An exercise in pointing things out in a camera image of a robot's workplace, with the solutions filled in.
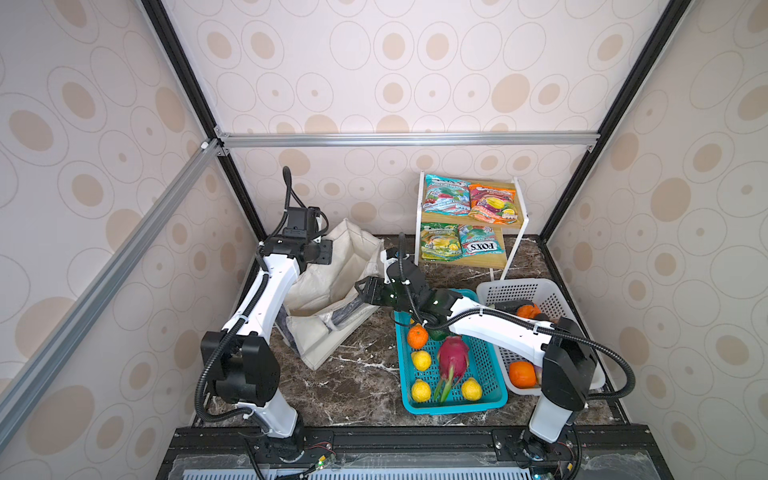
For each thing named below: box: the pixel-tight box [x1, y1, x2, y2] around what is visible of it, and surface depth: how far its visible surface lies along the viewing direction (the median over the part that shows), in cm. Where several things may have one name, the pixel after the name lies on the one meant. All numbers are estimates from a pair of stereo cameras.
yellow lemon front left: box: [411, 379, 431, 403], surface depth 80 cm
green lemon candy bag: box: [420, 222, 463, 262], surface depth 94 cm
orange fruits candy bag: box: [468, 184, 518, 225], surface depth 79 cm
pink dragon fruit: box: [434, 336, 470, 403], surface depth 82 cm
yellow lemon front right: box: [461, 377, 483, 401], surface depth 80 cm
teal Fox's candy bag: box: [458, 224, 506, 257], surface depth 96 cm
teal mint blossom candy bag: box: [422, 174, 471, 216], surface depth 83 cm
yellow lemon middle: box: [412, 350, 432, 372], surface depth 85 cm
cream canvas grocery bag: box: [277, 218, 386, 370], surface depth 87 cm
